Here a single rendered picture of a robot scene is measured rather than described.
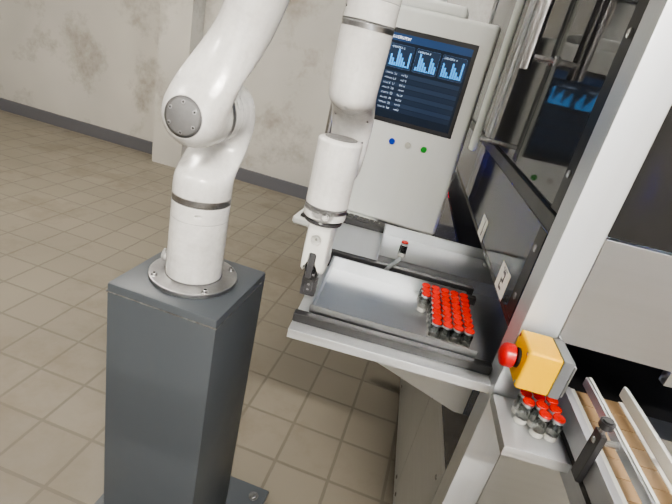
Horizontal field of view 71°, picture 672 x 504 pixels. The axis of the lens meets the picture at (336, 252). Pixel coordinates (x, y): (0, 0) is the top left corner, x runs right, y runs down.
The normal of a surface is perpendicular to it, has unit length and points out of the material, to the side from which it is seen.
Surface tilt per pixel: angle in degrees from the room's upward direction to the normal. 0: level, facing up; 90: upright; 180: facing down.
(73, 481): 0
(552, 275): 90
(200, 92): 67
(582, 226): 90
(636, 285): 90
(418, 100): 90
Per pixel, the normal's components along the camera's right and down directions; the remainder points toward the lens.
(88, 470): 0.21, -0.89
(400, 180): -0.27, 0.34
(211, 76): 0.13, 0.03
